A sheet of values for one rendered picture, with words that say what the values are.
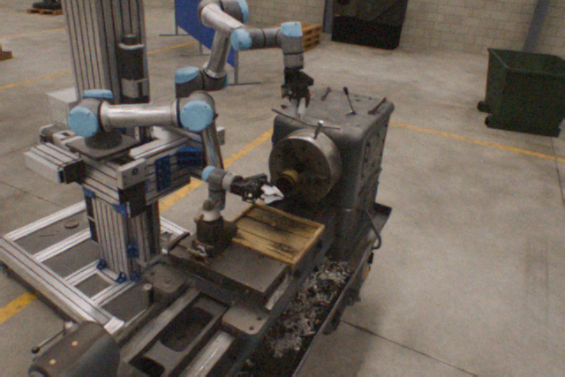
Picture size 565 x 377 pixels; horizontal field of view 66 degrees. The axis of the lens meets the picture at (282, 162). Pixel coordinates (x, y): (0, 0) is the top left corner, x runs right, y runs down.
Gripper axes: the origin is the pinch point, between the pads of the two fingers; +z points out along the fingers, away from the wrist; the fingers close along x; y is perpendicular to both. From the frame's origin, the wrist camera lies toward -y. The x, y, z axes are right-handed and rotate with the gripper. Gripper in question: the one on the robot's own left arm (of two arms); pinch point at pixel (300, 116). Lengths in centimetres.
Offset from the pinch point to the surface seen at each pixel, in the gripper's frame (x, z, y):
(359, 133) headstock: 13.9, 15.3, -28.2
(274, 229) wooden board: -11, 48, 11
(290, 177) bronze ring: -5.8, 25.7, 2.7
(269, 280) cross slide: 8, 43, 47
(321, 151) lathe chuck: 3.6, 18.0, -9.7
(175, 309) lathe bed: -18, 49, 66
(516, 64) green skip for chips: 60, 81, -569
